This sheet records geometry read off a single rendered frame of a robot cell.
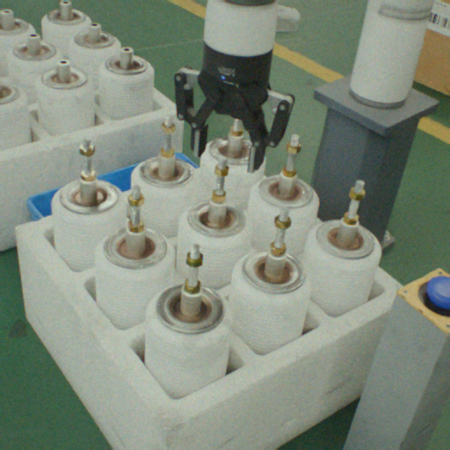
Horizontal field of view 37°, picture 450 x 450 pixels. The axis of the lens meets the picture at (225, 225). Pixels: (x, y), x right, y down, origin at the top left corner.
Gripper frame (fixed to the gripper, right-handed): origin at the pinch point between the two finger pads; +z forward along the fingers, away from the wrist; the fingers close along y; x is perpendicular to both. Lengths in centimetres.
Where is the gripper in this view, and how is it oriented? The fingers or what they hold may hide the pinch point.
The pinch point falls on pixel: (227, 152)
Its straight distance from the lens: 81.5
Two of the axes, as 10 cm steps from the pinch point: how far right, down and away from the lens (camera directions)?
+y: 9.2, 3.1, -2.5
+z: -0.9, 7.8, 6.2
